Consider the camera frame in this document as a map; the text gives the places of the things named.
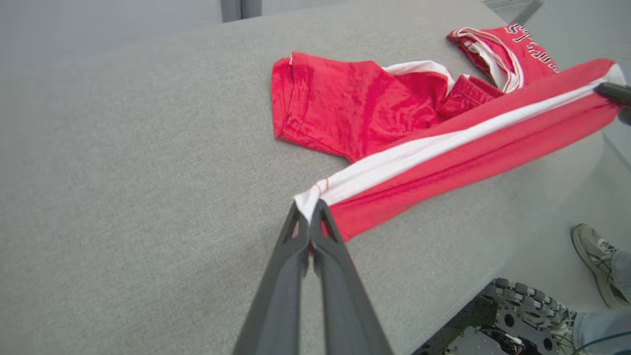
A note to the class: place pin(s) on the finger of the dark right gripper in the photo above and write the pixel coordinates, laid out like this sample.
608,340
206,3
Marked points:
616,94

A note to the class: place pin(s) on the blue jeans leg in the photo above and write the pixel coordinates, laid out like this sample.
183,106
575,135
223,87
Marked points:
601,325

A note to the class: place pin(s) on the black robot base with wheel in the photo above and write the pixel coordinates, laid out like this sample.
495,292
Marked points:
512,320

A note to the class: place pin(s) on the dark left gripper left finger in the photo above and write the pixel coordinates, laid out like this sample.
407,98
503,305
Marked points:
281,296

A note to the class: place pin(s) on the grey white sneaker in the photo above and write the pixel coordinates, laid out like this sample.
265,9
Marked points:
596,261

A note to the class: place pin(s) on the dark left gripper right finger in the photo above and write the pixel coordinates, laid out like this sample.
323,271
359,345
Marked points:
345,305

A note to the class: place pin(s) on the red shorts with white stripe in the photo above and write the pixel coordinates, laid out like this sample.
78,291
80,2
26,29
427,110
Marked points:
369,98

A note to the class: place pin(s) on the red basketball jersey with lettering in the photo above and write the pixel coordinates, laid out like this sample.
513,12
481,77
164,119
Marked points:
532,54

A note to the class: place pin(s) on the grey partition frame post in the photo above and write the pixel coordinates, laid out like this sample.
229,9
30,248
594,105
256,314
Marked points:
241,9

